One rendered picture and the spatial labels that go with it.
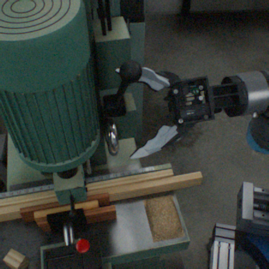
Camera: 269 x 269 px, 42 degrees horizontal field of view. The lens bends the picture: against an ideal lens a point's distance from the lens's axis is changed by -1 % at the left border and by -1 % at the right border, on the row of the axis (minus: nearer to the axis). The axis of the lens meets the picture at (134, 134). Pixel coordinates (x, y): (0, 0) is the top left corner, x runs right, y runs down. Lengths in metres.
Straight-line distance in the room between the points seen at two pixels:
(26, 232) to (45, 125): 0.46
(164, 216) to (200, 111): 0.45
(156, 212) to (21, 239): 0.36
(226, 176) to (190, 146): 0.29
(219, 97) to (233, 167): 1.65
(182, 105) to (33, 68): 0.24
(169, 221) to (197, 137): 1.40
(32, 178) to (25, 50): 0.75
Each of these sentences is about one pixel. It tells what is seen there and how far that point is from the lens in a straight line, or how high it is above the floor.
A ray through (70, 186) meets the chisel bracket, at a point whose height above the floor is 1.07.
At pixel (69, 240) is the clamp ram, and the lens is 0.90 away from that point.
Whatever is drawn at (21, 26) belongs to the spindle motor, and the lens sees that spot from 0.52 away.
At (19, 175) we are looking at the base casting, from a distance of 1.22.
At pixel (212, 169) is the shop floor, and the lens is 2.18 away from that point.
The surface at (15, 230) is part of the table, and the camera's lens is 1.01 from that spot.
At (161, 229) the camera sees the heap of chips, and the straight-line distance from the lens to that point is 0.95.
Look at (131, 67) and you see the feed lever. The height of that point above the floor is 1.44.
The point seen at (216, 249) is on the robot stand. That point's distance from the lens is 1.70.
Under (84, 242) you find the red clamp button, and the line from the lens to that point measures 0.82.
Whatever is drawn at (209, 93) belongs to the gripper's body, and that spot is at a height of 1.39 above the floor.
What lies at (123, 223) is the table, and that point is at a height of 0.90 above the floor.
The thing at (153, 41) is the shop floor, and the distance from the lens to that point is 3.00.
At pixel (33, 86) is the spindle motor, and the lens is 0.54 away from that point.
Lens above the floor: 1.78
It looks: 51 degrees down
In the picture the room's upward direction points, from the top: straight up
